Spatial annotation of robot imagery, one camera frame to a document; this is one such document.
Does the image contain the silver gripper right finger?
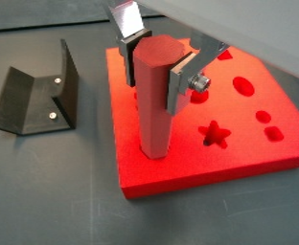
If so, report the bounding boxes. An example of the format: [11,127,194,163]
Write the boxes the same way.
[166,30,229,116]

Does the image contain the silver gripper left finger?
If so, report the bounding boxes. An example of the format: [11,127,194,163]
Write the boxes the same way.
[105,0,153,87]

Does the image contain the red hexagonal peg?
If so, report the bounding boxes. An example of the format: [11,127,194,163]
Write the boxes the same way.
[134,34,185,159]

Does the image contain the red shape sorting block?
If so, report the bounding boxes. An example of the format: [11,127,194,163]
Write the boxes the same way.
[106,47,299,199]

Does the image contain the black curved holder bracket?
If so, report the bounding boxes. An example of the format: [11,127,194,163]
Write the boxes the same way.
[0,40,79,136]

